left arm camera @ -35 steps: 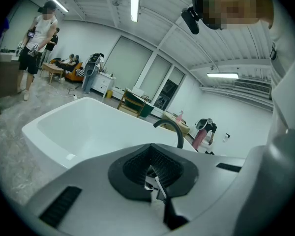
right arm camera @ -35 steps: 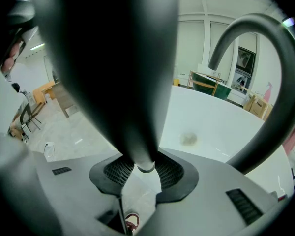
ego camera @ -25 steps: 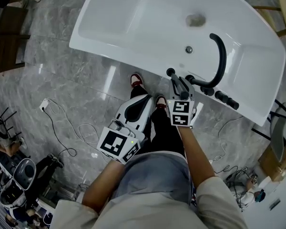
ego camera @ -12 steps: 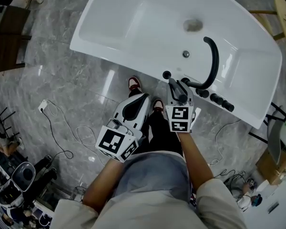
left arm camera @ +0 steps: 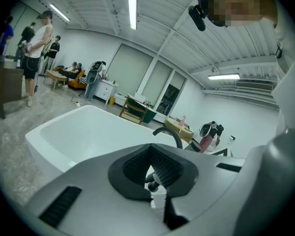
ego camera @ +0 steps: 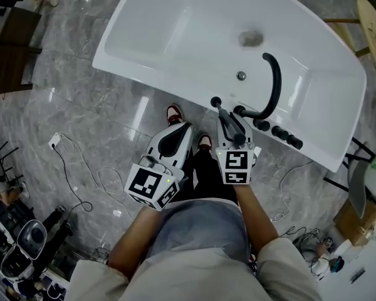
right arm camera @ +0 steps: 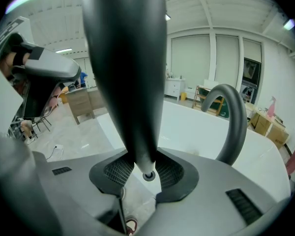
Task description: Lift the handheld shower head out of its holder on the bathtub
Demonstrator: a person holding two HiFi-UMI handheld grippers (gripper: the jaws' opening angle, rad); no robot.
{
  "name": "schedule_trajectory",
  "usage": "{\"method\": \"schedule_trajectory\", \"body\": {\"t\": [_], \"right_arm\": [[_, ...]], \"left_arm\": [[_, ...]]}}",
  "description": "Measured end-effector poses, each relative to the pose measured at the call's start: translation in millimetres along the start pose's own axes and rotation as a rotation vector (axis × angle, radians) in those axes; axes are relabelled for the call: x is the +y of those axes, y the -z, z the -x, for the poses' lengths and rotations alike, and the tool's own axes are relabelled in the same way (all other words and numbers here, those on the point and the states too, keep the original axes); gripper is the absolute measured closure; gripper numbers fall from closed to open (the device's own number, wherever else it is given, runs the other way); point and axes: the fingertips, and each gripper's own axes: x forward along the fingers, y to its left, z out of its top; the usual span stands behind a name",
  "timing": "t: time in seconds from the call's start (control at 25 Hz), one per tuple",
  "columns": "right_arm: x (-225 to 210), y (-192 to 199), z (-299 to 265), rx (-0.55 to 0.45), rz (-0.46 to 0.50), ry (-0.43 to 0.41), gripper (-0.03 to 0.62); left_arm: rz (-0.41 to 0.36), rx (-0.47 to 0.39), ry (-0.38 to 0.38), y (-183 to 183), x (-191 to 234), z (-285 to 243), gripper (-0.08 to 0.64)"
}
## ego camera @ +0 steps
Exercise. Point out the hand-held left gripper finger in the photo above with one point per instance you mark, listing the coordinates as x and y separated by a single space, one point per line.
183 155
156 143

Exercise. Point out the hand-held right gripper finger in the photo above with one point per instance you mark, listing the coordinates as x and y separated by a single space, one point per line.
249 136
224 136

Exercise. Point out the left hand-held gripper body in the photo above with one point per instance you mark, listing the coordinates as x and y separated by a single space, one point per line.
147 183

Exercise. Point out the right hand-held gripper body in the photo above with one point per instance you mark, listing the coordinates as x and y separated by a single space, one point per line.
236 168

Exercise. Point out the person's right forearm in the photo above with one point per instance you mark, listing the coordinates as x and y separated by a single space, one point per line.
255 221

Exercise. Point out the person's left forearm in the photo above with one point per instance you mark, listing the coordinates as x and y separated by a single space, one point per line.
134 240

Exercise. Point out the white bathtub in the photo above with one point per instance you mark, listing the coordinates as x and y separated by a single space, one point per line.
175 27

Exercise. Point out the black round knob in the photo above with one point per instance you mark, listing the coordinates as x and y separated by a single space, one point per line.
294 142
261 125
280 132

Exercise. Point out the person's right sneaker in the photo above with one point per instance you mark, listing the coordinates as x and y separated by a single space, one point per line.
204 141

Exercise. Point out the person's sneaker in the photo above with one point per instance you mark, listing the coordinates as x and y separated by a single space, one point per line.
204 141
174 114

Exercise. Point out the person's black trousers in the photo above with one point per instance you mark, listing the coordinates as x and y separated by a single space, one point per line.
210 177

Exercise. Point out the person's left sneaker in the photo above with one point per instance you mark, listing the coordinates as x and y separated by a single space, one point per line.
174 114

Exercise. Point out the white paper scrap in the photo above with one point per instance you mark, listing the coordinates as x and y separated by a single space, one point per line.
117 213

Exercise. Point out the black curved faucet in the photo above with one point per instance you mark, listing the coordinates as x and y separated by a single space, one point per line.
275 83

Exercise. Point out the white power strip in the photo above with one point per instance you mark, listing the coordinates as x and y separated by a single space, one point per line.
54 140

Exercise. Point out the person's light shirt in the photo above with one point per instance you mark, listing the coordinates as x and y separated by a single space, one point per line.
191 277

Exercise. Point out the gray round appliance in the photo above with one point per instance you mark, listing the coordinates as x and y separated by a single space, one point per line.
31 235

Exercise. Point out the cardboard box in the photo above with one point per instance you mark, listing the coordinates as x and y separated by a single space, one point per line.
357 224

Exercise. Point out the dark wooden desk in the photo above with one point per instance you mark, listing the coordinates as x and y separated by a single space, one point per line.
9 71

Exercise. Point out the round wooden table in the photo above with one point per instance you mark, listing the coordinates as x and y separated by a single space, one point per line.
373 27

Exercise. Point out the gray chair with black frame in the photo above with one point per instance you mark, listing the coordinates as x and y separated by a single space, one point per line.
358 180

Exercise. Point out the black metal frame chair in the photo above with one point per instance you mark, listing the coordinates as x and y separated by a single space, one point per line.
3 165

